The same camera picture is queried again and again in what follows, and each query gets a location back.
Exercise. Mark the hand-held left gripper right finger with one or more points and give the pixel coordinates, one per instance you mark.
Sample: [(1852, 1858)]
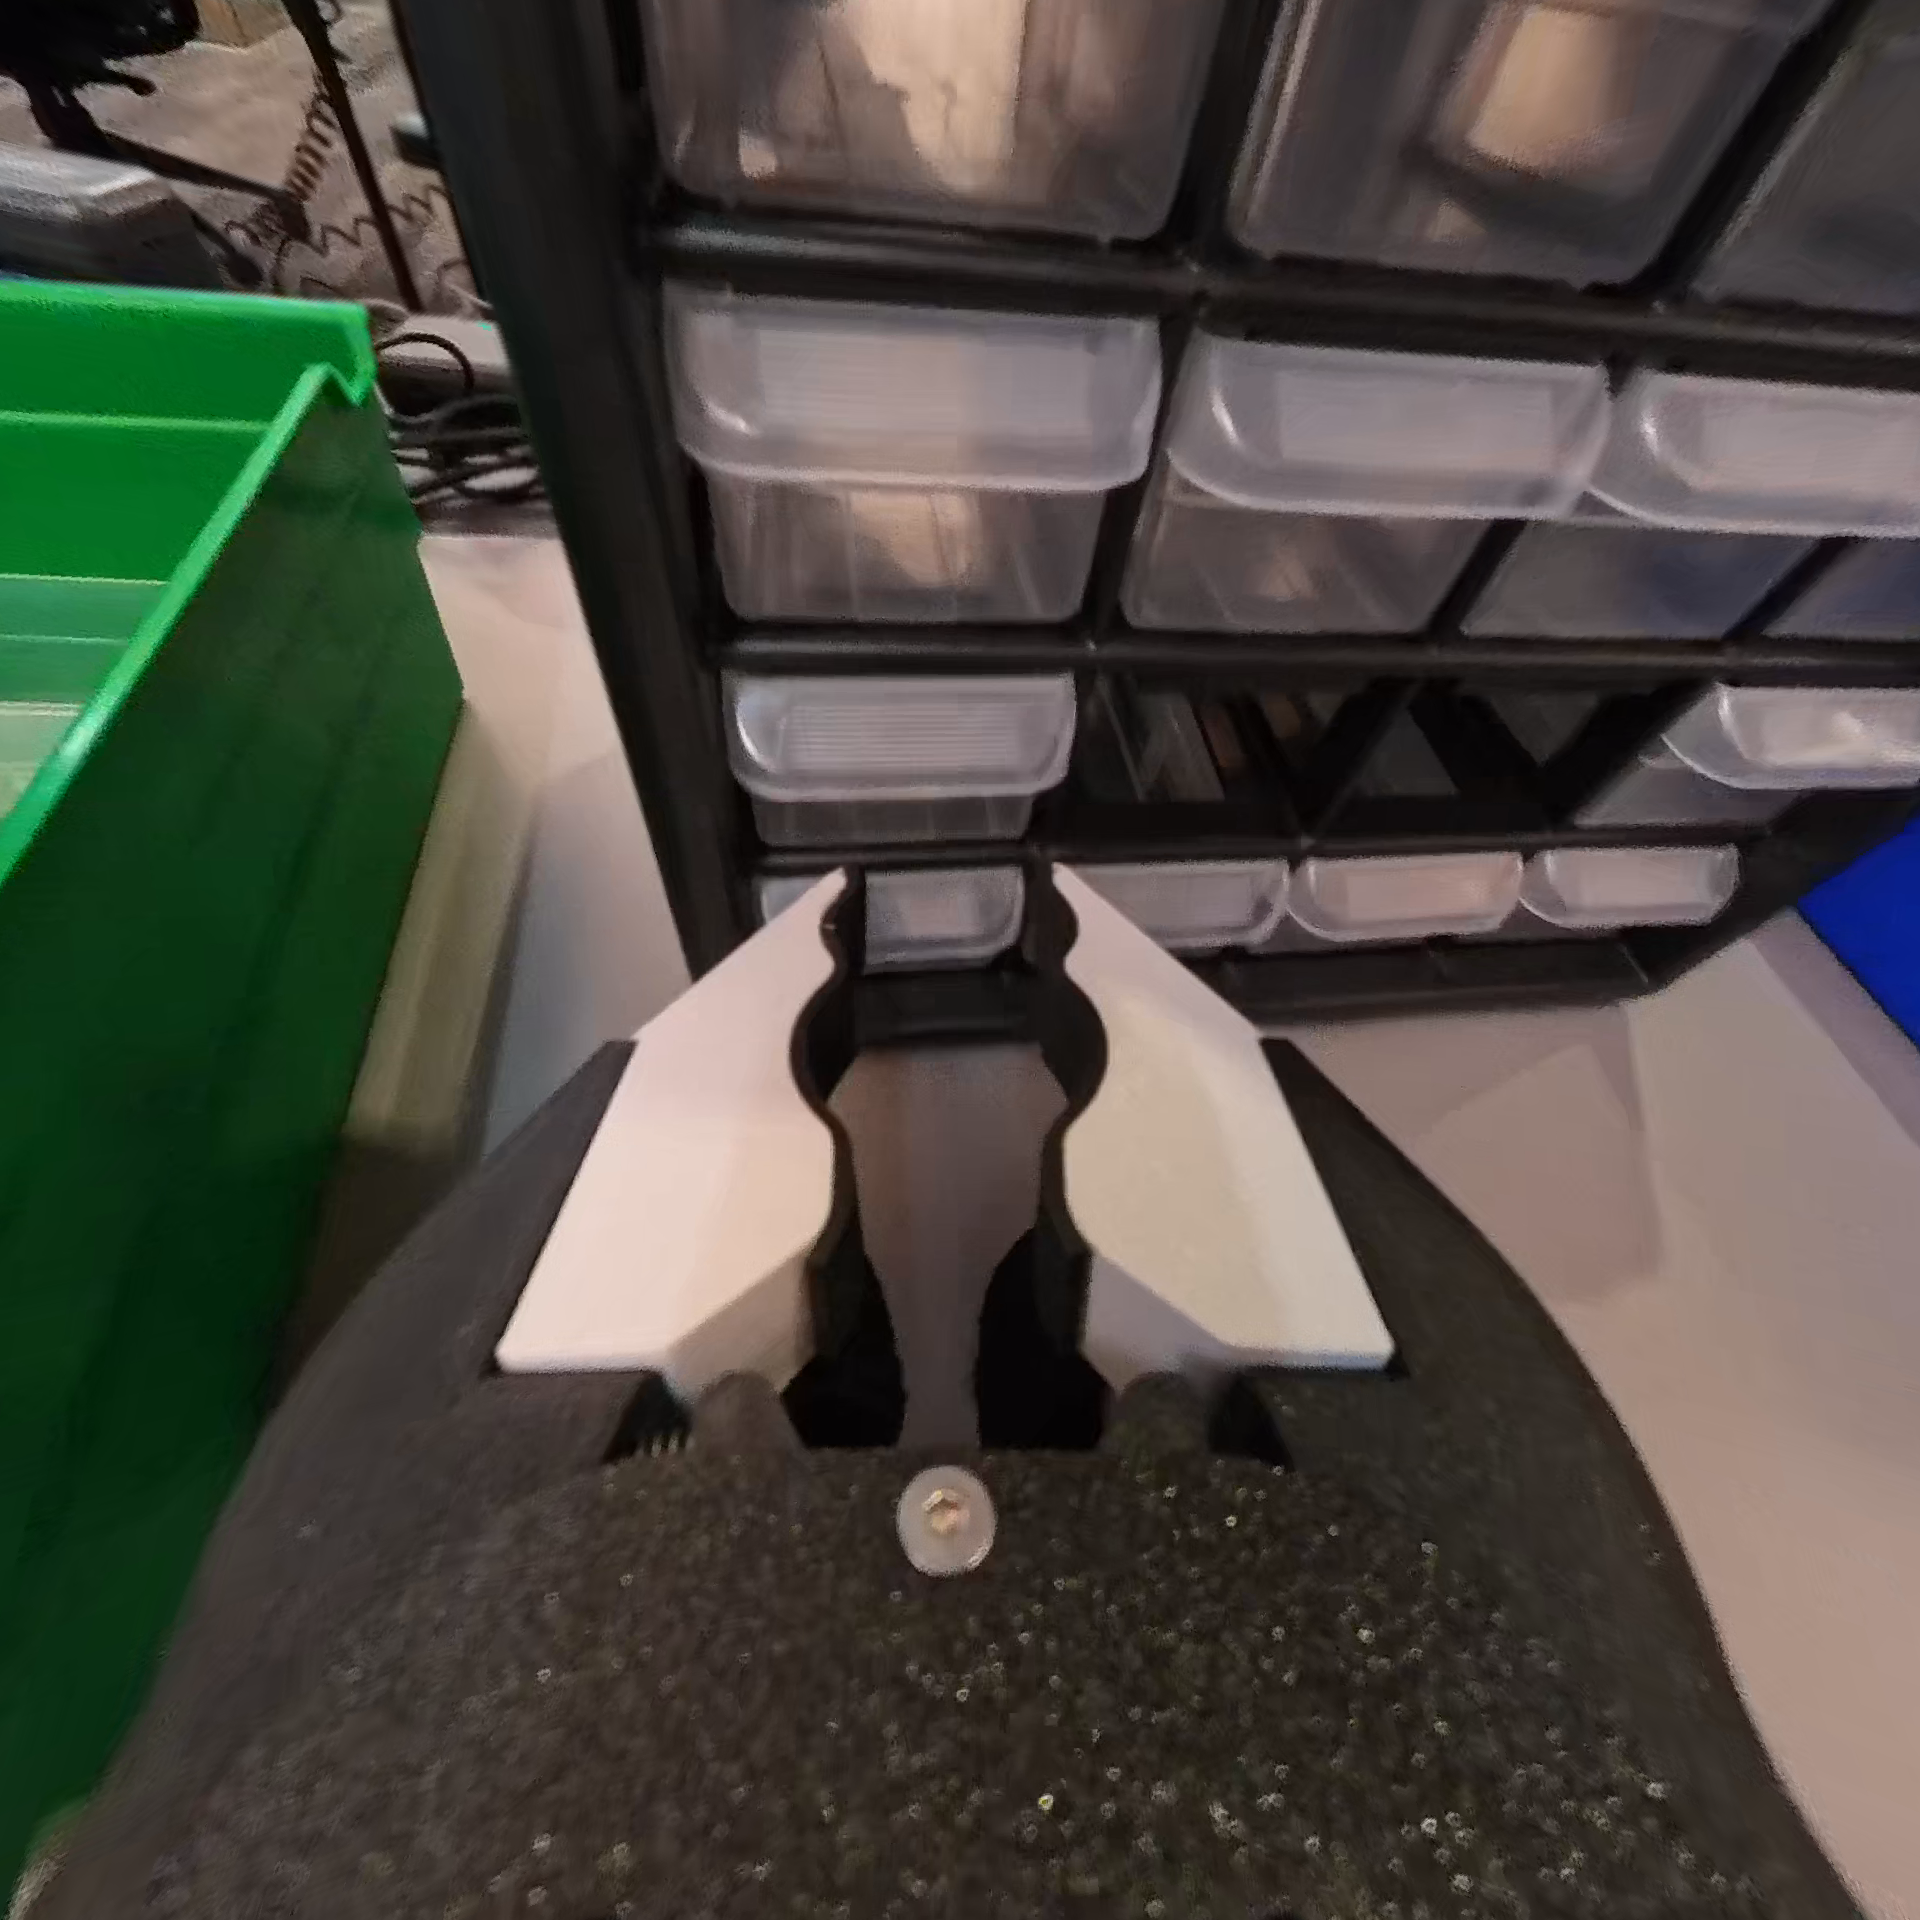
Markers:
[(1214, 1200)]

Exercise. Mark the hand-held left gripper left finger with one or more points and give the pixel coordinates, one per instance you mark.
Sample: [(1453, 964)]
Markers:
[(675, 1200)]

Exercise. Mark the green plastic bin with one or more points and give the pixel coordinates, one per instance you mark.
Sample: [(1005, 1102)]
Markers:
[(224, 902)]

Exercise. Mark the blue plastic bin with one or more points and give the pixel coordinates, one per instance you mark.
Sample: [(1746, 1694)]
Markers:
[(1874, 930)]

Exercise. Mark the black drawer cabinet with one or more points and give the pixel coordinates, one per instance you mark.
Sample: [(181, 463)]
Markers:
[(598, 450)]

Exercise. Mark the set of clear cabinet drawers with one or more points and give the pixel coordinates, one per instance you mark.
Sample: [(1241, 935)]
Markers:
[(914, 434)]

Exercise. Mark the black tripod stand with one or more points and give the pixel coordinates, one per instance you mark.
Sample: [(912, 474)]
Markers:
[(355, 149)]

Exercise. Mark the grey case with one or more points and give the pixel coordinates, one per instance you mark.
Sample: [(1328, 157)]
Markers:
[(89, 225)]

